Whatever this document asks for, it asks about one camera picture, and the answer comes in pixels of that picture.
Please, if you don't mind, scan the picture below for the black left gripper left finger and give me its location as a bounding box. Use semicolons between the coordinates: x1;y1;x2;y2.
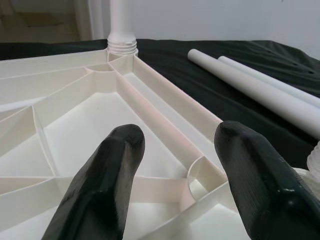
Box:
41;124;146;240

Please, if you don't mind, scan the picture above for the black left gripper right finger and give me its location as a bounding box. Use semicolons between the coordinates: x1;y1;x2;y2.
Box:
214;120;320;240

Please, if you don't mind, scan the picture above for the white plastic children table top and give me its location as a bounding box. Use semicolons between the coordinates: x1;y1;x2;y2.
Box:
0;47;320;240

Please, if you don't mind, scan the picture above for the black cloth table cover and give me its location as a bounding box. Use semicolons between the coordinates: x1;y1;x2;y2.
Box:
0;38;320;176

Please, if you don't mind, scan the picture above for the white door frame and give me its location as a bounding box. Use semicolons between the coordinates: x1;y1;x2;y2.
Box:
72;0;112;42

